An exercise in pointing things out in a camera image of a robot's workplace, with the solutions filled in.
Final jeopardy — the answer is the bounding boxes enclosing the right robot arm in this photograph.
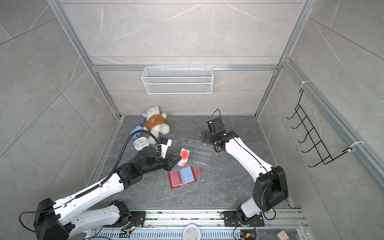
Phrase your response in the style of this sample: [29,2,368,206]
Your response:
[202,118,289,224]

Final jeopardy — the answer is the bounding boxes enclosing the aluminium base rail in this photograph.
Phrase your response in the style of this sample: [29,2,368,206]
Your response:
[56,209,310,240]

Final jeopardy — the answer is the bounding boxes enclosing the pink white credit card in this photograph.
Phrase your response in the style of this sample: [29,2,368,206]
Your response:
[178,149,190,168]

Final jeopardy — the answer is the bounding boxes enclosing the red leather card holder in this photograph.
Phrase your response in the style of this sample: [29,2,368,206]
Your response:
[168,166,201,189]

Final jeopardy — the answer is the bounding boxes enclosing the blue small bottle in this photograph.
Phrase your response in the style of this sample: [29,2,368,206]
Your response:
[130,125,144,140]

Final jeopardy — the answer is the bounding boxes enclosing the white wire mesh basket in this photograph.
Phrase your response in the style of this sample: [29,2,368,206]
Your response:
[142,67,214,95]

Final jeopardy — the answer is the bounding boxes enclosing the pink block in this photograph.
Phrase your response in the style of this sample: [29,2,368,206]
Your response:
[276,231,291,240]

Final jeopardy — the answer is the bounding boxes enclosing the clear acrylic card stand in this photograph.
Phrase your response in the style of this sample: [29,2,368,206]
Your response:
[182,138,213,166]

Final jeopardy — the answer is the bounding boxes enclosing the white round clock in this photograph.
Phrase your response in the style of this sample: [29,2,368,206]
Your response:
[183,224,202,240]

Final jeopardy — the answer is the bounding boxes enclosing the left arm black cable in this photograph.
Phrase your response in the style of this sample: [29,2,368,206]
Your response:
[18,129,160,233]

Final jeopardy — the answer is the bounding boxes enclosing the black wire hook rack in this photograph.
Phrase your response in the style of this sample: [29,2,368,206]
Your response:
[286,89,353,168]

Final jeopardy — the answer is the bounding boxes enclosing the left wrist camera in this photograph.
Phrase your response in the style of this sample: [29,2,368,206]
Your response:
[159,137,172,159]

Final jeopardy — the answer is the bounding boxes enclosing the white teddy bear orange shirt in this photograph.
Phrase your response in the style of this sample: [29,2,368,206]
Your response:
[143,106,170,139]

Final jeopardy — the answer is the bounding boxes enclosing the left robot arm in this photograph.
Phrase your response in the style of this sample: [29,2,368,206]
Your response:
[34,147,181,240]

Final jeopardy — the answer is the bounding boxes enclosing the light blue alarm clock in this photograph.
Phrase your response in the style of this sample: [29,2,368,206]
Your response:
[134,137,150,151]

